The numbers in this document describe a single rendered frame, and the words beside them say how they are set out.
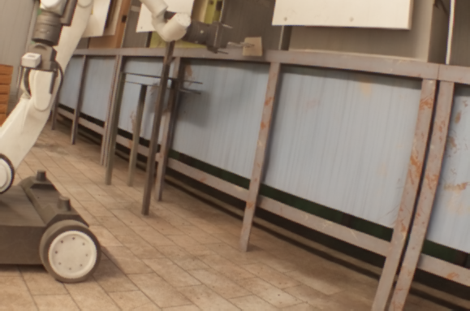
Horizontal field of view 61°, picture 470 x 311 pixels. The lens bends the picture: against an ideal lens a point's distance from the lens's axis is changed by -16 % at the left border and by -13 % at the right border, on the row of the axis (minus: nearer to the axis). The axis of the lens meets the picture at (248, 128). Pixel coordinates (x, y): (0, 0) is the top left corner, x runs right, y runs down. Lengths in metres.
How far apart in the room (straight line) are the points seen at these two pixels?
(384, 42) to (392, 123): 0.27
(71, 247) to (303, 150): 0.97
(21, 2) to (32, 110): 4.47
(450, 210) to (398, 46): 0.56
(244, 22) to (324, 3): 0.81
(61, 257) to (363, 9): 1.22
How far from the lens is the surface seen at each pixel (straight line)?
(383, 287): 1.54
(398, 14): 1.41
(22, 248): 1.41
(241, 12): 2.34
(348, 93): 1.70
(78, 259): 1.41
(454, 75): 1.41
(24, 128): 1.48
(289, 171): 1.86
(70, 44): 1.50
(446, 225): 1.46
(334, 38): 1.71
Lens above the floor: 0.63
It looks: 3 degrees down
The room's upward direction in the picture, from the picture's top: 10 degrees clockwise
